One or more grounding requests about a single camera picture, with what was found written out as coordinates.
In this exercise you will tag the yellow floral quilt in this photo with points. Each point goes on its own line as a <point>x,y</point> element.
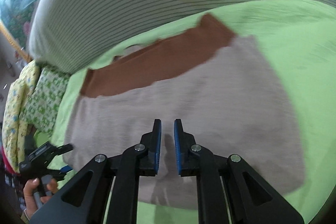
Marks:
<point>15,129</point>

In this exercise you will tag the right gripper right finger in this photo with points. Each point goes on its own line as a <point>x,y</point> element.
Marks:
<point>229,190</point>

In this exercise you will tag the beige brown knit sweater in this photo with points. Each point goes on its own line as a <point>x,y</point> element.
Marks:
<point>217,83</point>

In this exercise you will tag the green white patterned pillow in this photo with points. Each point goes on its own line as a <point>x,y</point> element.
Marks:
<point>42,106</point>

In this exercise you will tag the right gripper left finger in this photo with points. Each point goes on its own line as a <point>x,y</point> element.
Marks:
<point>105,190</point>

